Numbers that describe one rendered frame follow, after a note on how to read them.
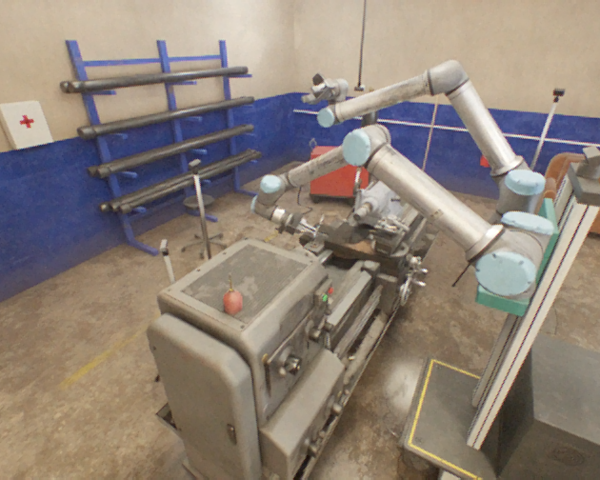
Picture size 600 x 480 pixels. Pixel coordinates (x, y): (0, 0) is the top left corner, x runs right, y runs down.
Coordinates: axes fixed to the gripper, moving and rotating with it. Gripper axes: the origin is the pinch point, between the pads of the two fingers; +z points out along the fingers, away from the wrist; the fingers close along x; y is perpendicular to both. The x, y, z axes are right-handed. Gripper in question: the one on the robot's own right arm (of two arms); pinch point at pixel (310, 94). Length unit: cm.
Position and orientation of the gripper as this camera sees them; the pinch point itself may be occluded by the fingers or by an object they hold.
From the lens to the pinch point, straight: 170.1
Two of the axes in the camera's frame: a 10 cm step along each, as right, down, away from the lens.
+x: -6.4, 3.6, 6.8
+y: 5.6, 8.3, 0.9
